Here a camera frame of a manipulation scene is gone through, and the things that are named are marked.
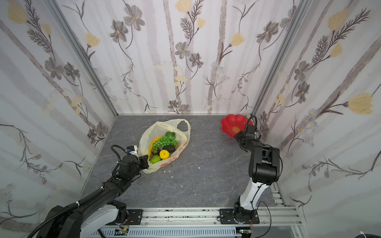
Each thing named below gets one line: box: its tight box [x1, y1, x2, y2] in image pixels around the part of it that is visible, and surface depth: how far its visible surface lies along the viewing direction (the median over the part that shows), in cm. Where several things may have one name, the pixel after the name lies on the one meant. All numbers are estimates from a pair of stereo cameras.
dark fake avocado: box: [162, 144, 176, 154], surface depth 100 cm
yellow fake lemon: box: [159, 149, 171, 161], surface depth 93 cm
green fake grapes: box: [151, 131, 179, 154], surface depth 100 cm
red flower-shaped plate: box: [221, 114, 254, 139], surface depth 117 cm
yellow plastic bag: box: [137, 119, 191, 175], surface depth 97 cm
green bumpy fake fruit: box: [148, 154, 162, 165], surface depth 91 cm
